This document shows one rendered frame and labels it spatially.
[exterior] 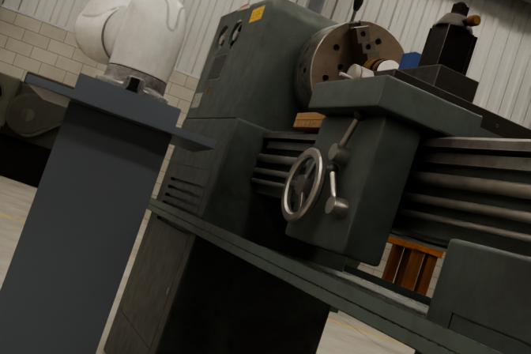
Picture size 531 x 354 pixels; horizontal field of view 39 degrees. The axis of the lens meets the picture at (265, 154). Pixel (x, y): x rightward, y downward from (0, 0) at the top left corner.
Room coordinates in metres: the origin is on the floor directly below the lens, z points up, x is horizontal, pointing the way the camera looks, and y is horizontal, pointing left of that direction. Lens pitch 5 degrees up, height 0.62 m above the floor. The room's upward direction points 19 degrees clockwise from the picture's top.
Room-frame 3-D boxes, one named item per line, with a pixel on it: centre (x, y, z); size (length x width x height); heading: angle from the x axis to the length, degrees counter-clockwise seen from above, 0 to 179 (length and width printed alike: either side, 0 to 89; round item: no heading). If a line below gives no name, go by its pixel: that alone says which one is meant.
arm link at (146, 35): (1.87, 0.38, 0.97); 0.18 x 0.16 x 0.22; 42
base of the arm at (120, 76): (1.84, 0.37, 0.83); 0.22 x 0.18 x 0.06; 11
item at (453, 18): (1.54, -0.29, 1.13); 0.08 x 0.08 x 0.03
